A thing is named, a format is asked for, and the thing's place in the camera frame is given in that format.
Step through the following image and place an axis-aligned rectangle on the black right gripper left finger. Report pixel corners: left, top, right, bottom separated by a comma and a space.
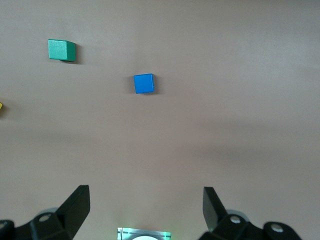
0, 184, 90, 240

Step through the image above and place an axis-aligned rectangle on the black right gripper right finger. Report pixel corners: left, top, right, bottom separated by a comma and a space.
197, 186, 303, 240

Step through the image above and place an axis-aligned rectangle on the blue wooden cube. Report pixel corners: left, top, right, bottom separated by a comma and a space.
133, 73, 156, 95

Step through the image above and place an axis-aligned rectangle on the green wooden cube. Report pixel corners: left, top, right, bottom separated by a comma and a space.
47, 38, 76, 62

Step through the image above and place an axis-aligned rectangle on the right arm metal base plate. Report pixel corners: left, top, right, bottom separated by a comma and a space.
116, 226, 172, 240

